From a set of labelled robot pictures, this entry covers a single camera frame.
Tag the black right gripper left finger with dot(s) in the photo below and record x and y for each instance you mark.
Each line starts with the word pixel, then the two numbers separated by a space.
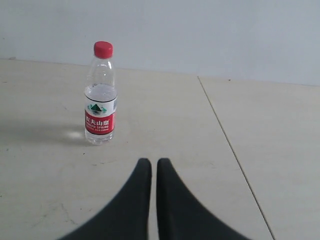
pixel 126 216

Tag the clear plastic bottle red label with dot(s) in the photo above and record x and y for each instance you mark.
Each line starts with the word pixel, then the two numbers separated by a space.
pixel 100 96

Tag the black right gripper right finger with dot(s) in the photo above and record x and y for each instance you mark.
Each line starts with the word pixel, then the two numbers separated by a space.
pixel 180 216

